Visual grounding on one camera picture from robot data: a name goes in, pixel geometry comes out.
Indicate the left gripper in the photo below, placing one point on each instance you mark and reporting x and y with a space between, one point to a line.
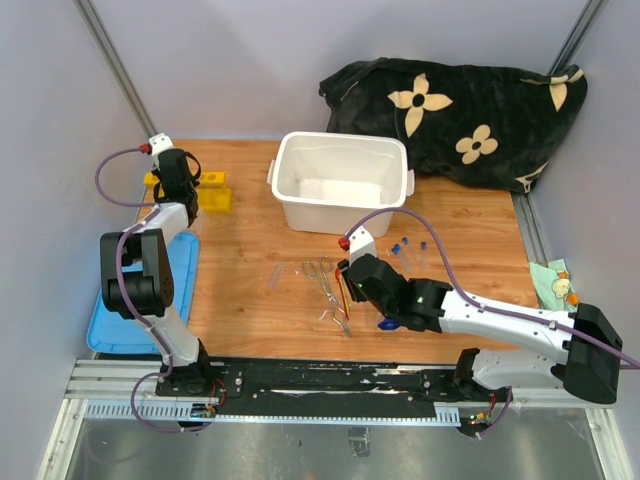
157 171

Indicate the clear test tube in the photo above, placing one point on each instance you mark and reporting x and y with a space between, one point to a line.
275 276
199 223

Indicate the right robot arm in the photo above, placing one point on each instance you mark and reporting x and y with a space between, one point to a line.
576 351

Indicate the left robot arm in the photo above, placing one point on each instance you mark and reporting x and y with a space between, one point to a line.
136 278

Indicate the yellow test tube rack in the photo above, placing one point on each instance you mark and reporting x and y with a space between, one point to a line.
213 195

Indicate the white plastic bin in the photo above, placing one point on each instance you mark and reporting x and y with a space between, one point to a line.
326 182

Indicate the metal crucible tongs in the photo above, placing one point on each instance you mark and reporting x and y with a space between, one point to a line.
320 270

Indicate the blue plastic tray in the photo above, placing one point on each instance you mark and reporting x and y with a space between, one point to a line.
109 333

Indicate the red yellow green spatula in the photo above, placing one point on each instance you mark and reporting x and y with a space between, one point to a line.
344 293

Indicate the blue capped test tube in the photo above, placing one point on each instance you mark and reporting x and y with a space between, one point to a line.
423 255
409 252
401 255

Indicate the graduated cylinder blue base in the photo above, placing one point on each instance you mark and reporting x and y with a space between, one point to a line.
387 324

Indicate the black floral blanket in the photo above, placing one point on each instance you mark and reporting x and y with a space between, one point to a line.
479 126

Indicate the green printed cloth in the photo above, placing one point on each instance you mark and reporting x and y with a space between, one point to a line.
553 287

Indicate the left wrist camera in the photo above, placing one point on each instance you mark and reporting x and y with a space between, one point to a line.
160 143

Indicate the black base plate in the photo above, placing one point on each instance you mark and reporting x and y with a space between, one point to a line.
275 389

